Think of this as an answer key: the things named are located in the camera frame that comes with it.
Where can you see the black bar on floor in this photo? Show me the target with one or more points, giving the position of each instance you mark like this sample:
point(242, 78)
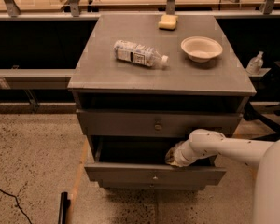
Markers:
point(63, 208)

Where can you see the clear plastic water bottle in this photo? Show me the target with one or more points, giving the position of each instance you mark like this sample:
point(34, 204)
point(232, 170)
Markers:
point(139, 54)

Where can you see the grey metal rail frame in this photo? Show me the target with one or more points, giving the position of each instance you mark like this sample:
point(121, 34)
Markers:
point(40, 40)

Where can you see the grey drawer cabinet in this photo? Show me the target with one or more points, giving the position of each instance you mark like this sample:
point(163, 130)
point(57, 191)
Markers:
point(103, 82)

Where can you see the grey top drawer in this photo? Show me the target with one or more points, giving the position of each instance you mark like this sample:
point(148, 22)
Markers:
point(140, 123)

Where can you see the yellow sponge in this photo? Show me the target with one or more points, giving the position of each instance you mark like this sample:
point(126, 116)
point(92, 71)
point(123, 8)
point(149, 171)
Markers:
point(168, 22)

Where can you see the white paper bowl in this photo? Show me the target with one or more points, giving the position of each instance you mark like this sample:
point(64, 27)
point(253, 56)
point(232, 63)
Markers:
point(201, 49)

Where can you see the grey drawer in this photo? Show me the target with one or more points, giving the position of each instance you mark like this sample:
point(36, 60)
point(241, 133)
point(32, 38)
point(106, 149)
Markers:
point(140, 123)
point(160, 186)
point(142, 160)

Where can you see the grey bottom drawer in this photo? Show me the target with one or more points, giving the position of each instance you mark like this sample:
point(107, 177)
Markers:
point(160, 186)

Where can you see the hand sanitizer pump bottle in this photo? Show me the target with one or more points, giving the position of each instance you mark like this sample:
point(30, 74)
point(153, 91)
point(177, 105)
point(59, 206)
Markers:
point(255, 64)

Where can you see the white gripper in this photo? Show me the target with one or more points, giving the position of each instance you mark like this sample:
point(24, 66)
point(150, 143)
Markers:
point(181, 157)

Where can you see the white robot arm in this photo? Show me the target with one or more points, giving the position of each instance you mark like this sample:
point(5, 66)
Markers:
point(264, 156)

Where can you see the black office chair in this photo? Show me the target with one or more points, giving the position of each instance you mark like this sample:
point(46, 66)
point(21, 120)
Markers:
point(264, 107)

